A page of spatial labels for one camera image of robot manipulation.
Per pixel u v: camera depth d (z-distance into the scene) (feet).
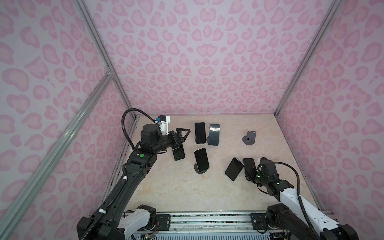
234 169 2.77
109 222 1.25
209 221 2.46
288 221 1.84
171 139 2.06
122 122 1.73
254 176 2.50
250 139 3.30
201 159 2.81
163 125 2.14
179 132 2.07
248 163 3.09
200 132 3.21
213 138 3.29
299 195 1.73
